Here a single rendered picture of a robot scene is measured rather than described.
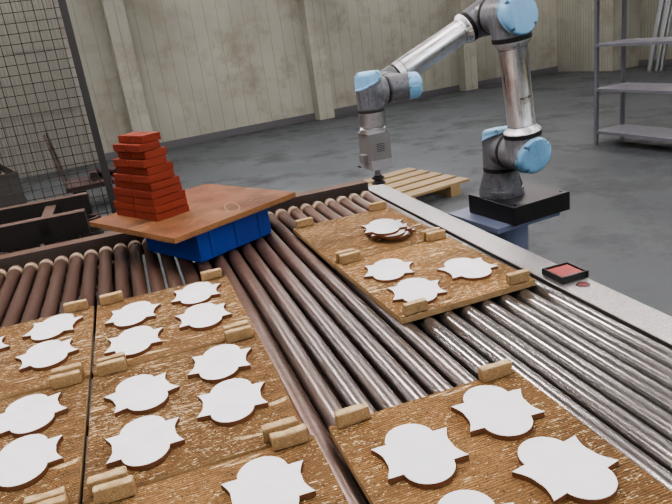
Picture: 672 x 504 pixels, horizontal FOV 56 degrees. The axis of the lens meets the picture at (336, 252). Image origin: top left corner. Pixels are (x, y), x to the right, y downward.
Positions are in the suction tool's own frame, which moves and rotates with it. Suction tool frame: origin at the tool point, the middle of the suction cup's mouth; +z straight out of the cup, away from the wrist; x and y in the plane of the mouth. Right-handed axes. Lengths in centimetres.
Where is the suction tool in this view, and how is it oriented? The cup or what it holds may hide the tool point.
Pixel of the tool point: (378, 183)
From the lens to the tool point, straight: 188.5
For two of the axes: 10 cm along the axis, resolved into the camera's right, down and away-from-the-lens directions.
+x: 9.3, -2.3, 2.9
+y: 3.5, 2.7, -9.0
